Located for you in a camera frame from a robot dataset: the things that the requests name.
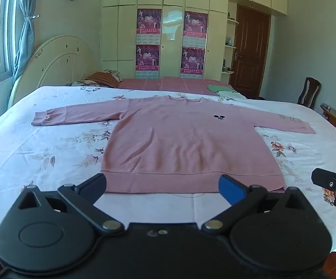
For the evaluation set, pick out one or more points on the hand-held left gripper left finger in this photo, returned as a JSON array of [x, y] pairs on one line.
[[94, 187]]

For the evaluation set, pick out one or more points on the cream round headboard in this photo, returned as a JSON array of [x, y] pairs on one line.
[[60, 64]]

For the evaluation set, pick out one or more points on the blue curtain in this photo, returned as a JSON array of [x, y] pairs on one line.
[[24, 35]]

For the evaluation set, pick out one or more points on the green folded cloth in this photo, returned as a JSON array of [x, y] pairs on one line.
[[218, 88]]

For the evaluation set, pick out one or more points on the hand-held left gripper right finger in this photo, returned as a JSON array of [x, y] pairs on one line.
[[231, 189]]

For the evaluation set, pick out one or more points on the dark floral pillow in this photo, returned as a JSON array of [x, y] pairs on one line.
[[83, 83]]

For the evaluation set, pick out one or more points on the white floral pillow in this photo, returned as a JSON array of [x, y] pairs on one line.
[[114, 73]]

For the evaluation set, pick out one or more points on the white folded cloth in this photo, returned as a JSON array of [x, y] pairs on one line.
[[230, 94]]

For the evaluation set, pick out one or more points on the curtain tieback hook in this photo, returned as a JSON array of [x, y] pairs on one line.
[[32, 18]]

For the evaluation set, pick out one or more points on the teal bottle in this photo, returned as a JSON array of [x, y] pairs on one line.
[[229, 39]]

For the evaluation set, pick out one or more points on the pink sweater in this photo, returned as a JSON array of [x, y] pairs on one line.
[[179, 145]]

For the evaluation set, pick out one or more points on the cream wardrobe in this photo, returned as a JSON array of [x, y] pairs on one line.
[[173, 26]]

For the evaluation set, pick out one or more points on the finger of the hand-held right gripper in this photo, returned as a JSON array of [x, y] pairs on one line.
[[324, 178]]

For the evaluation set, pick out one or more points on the brown wooden door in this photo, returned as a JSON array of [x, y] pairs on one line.
[[250, 52]]

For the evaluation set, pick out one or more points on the purple wall poster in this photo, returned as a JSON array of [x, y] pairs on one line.
[[192, 62], [195, 26], [149, 23], [147, 59]]

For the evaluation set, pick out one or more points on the cream corner shelf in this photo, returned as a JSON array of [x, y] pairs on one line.
[[230, 46]]

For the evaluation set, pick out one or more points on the pink checked blanket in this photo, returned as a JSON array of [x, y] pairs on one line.
[[170, 85]]

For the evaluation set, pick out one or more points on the orange striped pillow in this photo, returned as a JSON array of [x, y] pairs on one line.
[[104, 79]]

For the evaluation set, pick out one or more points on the dark wooden chair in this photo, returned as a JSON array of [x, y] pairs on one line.
[[308, 93]]

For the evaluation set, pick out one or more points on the white floral bed sheet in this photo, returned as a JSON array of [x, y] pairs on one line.
[[40, 151]]

